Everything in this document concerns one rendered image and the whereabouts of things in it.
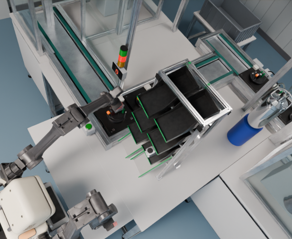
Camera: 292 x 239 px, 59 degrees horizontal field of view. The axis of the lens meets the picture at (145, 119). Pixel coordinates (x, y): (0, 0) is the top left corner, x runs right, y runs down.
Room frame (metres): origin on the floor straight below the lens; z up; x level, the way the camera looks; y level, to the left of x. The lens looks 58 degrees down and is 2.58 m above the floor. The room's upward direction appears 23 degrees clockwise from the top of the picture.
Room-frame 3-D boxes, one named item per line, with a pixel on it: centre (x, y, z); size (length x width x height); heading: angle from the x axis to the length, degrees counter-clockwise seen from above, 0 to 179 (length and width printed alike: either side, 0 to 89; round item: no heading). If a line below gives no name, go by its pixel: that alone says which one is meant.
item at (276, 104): (1.25, -0.74, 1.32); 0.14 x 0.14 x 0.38
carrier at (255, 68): (1.88, -0.78, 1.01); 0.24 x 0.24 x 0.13; 55
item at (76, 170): (0.64, 0.16, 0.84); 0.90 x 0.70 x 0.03; 54
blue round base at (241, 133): (1.25, -0.74, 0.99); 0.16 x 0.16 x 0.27
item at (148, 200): (1.31, -0.05, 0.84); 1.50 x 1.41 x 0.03; 55
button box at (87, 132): (0.81, 0.40, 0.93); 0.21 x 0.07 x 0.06; 55
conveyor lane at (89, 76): (1.13, 0.44, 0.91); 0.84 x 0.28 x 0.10; 55
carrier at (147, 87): (1.15, 0.06, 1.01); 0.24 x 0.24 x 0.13; 55
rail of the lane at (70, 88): (0.97, 0.52, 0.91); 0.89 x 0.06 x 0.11; 55
